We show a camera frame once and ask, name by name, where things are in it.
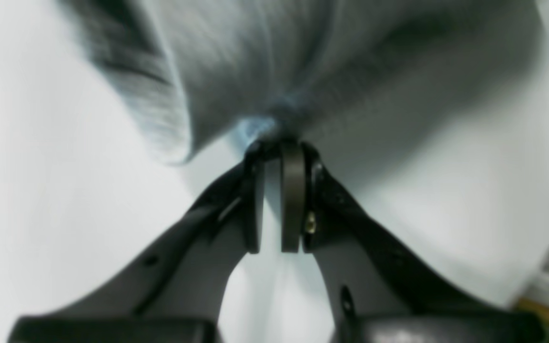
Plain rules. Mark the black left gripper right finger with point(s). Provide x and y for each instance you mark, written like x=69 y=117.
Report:
x=378 y=289

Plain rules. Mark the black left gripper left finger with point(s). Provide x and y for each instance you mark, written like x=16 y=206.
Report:
x=172 y=292

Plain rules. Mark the grey T-shirt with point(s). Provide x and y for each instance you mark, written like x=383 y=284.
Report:
x=187 y=71

